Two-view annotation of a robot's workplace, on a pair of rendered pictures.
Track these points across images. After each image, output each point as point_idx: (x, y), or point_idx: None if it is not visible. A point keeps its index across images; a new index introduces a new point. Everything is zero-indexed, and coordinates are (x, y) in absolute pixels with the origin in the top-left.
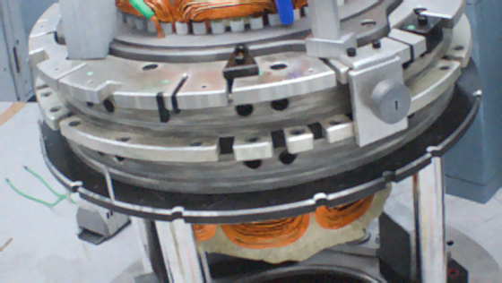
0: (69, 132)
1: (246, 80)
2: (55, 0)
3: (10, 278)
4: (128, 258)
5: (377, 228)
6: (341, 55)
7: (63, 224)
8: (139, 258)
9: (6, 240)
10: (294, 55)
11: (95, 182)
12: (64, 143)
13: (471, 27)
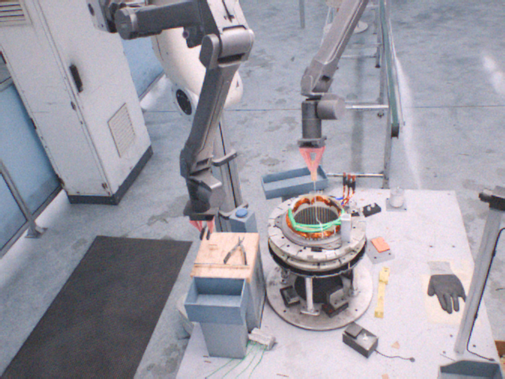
0: (359, 250)
1: (359, 213)
2: (244, 303)
3: (300, 365)
4: (284, 332)
5: (277, 274)
6: (351, 203)
7: (266, 359)
8: (283, 329)
9: (277, 375)
10: (349, 210)
11: (359, 255)
12: (343, 265)
13: (255, 223)
